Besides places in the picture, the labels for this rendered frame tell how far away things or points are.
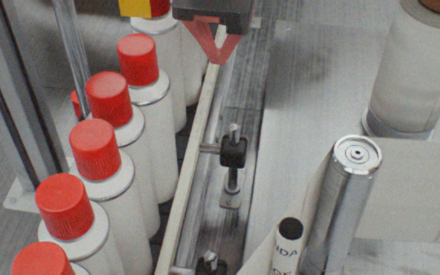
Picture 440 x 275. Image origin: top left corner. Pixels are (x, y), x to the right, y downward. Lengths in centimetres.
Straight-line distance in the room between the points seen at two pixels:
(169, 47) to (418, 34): 25
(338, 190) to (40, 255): 22
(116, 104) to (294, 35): 44
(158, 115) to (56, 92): 35
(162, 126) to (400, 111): 27
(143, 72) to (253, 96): 34
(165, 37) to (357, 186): 25
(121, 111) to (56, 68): 44
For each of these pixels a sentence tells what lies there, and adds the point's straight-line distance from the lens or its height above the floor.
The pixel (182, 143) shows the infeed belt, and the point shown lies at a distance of 64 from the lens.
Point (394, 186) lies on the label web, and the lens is 47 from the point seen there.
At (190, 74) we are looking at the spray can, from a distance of 64.
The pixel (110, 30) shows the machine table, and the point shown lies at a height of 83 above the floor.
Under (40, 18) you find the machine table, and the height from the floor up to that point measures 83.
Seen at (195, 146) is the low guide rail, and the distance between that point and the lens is 59.
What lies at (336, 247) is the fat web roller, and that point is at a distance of 47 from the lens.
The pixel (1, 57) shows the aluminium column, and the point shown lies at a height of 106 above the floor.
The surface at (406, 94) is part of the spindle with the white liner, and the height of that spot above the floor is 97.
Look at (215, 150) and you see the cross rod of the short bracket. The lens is 59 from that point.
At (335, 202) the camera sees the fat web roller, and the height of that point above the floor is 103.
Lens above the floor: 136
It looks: 49 degrees down
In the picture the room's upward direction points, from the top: straight up
